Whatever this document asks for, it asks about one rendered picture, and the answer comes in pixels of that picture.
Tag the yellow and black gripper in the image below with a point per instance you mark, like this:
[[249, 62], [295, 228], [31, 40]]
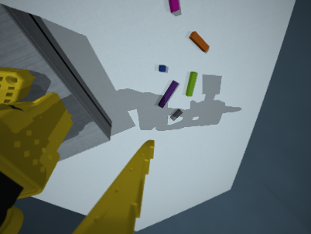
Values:
[[117, 209]]

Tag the magenta rod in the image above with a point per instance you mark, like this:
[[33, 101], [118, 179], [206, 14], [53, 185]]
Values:
[[174, 5]]

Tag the dark grey rod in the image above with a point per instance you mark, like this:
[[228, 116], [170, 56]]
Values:
[[176, 114]]

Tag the dark purple rod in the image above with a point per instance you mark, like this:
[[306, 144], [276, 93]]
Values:
[[168, 93]]

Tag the lime green rod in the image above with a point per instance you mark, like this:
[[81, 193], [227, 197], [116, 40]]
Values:
[[191, 83]]

